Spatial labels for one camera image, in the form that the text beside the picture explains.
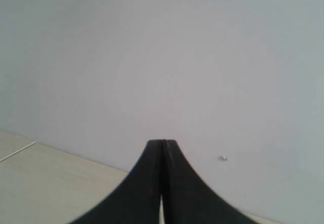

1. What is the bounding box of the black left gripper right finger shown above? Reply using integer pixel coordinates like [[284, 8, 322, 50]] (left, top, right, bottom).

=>
[[160, 140, 253, 224]]

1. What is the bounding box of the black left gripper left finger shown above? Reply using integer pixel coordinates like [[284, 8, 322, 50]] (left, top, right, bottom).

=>
[[72, 140, 163, 224]]

